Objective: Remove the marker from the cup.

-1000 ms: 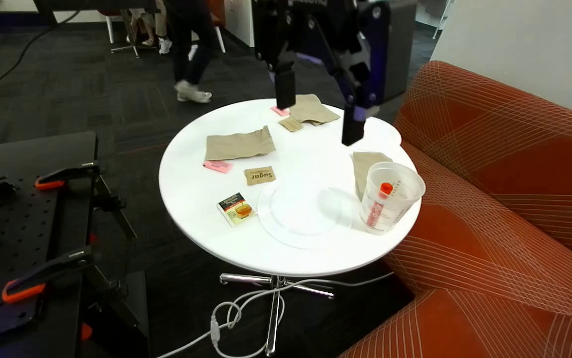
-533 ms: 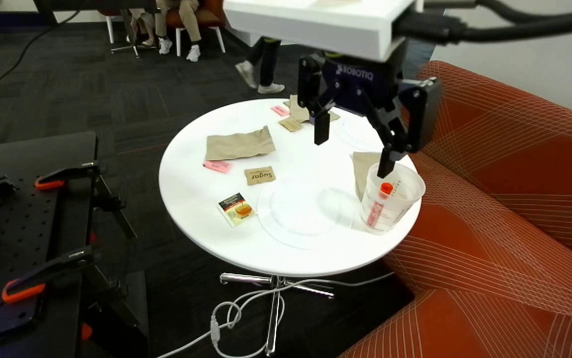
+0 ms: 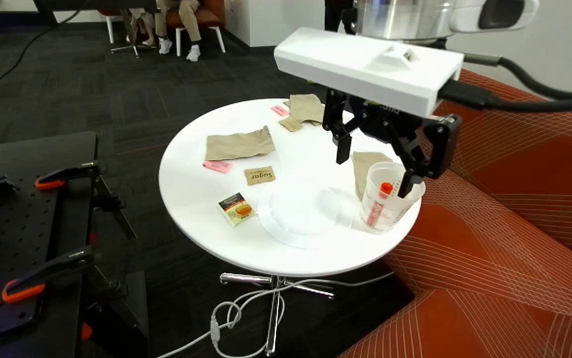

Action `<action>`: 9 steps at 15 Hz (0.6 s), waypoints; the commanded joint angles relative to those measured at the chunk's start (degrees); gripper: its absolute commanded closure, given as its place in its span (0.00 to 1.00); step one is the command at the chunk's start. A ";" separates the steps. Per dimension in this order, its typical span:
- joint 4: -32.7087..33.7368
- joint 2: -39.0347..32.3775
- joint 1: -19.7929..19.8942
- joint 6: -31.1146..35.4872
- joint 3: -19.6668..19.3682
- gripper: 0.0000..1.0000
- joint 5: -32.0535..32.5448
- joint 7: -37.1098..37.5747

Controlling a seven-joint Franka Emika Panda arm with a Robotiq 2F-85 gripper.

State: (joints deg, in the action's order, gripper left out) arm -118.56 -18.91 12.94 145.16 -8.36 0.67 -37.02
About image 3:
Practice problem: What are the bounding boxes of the white cable on floor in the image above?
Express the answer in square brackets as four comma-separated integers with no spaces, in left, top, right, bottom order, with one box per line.
[218,269,335,358]

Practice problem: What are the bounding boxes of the tan napkin under cup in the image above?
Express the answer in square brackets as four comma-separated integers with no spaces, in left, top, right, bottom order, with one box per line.
[349,149,394,201]

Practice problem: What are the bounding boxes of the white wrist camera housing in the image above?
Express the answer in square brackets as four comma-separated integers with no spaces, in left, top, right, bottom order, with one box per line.
[271,26,466,120]

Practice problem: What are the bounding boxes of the black orange bar clamp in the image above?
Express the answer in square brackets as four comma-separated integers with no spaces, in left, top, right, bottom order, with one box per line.
[0,245,96,309]
[33,159,138,241]

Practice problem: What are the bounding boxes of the orange black white packet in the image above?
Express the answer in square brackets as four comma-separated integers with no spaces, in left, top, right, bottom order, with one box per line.
[216,191,255,229]

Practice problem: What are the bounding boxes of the orange patterned carpet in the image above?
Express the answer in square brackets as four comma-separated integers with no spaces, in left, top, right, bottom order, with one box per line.
[337,68,572,358]

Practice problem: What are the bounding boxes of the black camera cable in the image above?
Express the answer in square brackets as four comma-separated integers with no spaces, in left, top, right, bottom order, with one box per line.
[440,54,572,116]

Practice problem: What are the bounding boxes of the small tan paper packet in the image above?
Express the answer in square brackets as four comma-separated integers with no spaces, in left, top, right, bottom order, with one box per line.
[277,116,305,135]

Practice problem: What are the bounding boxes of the white legged chair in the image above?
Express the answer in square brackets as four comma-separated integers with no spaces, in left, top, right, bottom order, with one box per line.
[164,0,228,60]
[102,10,142,60]

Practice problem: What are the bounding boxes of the clear plastic measuring cup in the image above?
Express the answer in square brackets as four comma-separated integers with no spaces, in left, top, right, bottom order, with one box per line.
[357,159,426,235]

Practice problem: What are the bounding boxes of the red white marker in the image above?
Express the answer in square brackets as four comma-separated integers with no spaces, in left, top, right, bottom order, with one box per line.
[376,181,394,223]

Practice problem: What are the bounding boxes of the seated person legs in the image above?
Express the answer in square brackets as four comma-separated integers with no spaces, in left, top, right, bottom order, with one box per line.
[150,0,204,66]

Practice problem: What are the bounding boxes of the black perforated workbench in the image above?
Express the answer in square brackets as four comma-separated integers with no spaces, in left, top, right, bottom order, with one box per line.
[0,130,150,358]

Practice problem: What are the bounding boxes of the thin black floor cable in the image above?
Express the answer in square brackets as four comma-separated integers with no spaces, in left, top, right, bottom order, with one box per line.
[0,6,83,102]

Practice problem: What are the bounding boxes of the brown sugar packet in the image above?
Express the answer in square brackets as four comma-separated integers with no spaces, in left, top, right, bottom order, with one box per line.
[241,165,275,187]

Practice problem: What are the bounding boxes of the clear glass bowl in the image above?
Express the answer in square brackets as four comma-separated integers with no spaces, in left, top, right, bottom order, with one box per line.
[255,185,369,249]

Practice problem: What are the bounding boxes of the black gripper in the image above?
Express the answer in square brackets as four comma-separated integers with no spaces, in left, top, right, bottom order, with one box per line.
[321,88,464,199]

